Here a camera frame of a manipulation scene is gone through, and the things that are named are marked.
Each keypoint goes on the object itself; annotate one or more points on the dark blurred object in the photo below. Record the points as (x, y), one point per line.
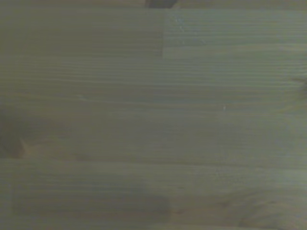
(159, 3)

